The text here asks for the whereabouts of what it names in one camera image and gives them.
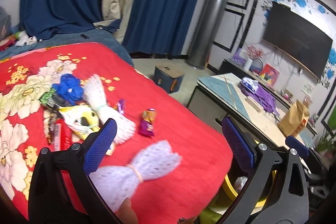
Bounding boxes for green dark wrapper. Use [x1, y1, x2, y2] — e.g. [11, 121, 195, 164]
[39, 88, 70, 110]

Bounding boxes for yellow rimmed trash bin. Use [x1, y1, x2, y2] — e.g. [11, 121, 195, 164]
[222, 175, 269, 208]

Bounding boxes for white tissue pack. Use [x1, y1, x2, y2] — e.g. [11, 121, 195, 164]
[240, 77, 259, 92]

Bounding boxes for blue plastic bag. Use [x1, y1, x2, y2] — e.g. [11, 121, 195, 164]
[52, 73, 84, 106]

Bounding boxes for white foam net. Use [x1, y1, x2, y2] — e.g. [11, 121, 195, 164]
[89, 140, 182, 212]
[83, 75, 135, 144]

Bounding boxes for blue storage stool box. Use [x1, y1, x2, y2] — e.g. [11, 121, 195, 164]
[153, 64, 185, 94]

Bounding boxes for black wall television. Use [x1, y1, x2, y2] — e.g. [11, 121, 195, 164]
[262, 2, 333, 79]

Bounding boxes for blue sofa cover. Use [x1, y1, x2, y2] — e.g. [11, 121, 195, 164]
[0, 28, 134, 66]

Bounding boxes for white power strip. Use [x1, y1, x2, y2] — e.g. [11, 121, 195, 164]
[245, 96, 264, 113]

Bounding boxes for person's left hand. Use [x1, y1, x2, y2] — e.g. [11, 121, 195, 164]
[116, 198, 138, 224]

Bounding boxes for orange purple candy wrapper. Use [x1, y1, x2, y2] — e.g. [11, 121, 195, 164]
[138, 108, 156, 138]

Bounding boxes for purple snack wrapper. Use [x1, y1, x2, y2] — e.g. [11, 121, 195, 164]
[113, 99, 125, 115]

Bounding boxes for coffee table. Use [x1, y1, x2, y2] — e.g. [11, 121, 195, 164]
[186, 72, 316, 159]

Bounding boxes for blue curtain right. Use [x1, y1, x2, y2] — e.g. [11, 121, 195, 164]
[122, 0, 197, 56]

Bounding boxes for silver tower air conditioner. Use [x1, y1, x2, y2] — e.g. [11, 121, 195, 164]
[186, 0, 228, 69]

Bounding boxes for colourful picture frame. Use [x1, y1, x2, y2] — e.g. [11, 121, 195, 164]
[259, 64, 280, 87]

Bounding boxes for yellow white snack bag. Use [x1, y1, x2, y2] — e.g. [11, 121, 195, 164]
[58, 105, 100, 140]

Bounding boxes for white vase red flowers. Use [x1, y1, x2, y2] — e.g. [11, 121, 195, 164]
[243, 46, 264, 73]

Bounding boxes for red floral blanket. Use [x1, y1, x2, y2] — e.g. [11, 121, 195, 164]
[1, 43, 232, 223]

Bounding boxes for dark brown wrapper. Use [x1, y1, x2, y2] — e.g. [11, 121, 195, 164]
[43, 110, 59, 144]

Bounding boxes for brown paper bag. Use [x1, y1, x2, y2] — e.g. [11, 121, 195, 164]
[277, 100, 310, 137]

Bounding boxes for purple bag on table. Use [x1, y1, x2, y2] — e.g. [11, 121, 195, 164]
[240, 83, 278, 114]

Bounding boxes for red snack tube package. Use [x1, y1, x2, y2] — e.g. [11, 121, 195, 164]
[54, 119, 72, 151]

